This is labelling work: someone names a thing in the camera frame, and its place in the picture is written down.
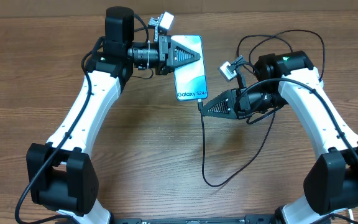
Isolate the Galaxy S24 smartphone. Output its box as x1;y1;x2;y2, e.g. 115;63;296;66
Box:
172;35;208;101

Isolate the black charging cable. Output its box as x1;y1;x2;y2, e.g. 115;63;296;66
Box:
197;29;326;188

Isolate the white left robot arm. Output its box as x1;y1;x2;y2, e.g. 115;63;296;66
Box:
24;6;208;223

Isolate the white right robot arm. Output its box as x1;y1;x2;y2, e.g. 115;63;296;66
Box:
198;51;358;223

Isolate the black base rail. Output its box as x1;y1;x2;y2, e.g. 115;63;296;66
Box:
114;214;280;224

